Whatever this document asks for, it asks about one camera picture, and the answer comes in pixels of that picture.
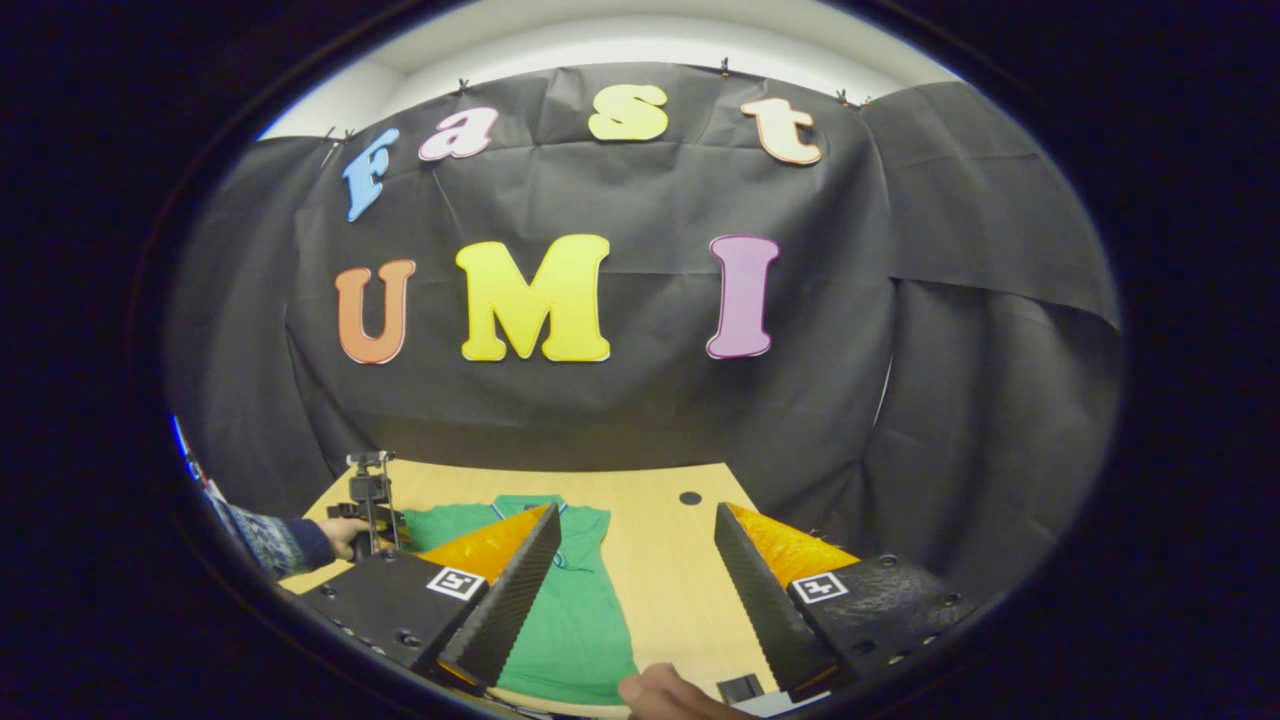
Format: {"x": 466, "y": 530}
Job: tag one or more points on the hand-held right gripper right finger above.
{"x": 765, "y": 600}

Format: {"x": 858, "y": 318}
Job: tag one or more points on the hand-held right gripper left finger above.
{"x": 510, "y": 610}

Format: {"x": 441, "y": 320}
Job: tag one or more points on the black backdrop cloth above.
{"x": 650, "y": 420}

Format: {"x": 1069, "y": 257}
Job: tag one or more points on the green T-shirt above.
{"x": 580, "y": 620}

